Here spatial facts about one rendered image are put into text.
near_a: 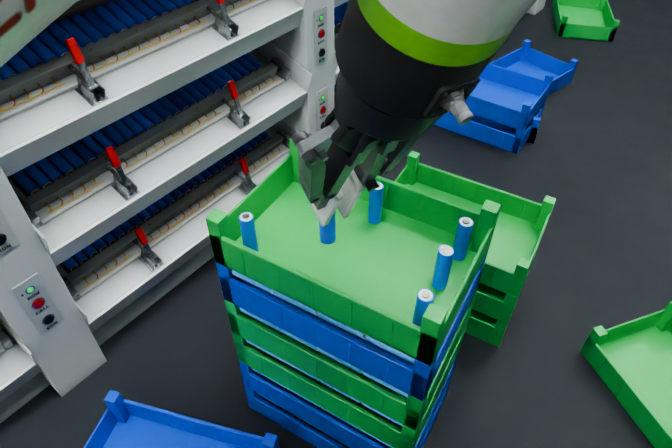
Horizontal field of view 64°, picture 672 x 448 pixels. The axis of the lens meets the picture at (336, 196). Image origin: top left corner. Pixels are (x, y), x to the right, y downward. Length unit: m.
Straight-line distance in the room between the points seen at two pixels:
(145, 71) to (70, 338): 0.48
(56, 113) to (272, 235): 0.36
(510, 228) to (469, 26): 0.87
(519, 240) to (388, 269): 0.46
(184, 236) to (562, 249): 0.85
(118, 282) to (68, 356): 0.15
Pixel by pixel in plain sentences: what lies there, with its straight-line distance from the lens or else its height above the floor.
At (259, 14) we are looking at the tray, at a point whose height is 0.51.
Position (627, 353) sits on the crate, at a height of 0.00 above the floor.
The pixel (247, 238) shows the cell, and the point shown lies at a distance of 0.68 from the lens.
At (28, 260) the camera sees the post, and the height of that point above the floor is 0.32.
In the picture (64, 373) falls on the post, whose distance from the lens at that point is 1.12.
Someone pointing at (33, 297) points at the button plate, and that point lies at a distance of 0.96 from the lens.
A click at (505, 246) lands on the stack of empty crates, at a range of 1.08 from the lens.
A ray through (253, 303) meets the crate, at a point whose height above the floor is 0.35.
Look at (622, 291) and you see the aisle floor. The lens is 1.32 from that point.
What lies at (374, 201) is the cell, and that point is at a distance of 0.71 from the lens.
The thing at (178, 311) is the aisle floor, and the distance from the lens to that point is 1.18.
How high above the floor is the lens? 0.93
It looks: 42 degrees down
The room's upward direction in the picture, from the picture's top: straight up
